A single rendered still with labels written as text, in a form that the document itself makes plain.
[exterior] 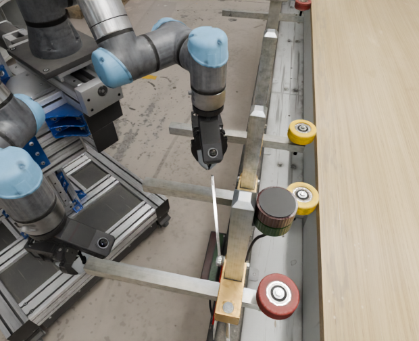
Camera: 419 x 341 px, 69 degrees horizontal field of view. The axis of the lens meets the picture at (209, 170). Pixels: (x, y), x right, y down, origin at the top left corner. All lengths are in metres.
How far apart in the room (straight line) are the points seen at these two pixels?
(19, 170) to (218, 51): 0.38
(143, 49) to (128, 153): 1.59
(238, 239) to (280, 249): 0.50
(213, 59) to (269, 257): 0.63
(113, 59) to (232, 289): 0.50
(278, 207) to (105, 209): 1.28
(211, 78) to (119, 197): 1.16
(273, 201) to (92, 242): 0.36
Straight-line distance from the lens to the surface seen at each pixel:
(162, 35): 0.67
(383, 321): 0.70
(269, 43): 0.84
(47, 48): 1.08
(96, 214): 1.65
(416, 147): 1.04
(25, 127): 0.66
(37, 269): 1.60
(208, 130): 0.69
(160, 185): 0.84
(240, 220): 0.48
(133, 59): 0.63
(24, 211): 0.56
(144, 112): 2.50
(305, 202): 0.77
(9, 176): 0.51
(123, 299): 1.64
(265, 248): 1.01
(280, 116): 1.45
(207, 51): 0.59
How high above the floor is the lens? 1.50
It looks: 49 degrees down
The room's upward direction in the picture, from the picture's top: straight up
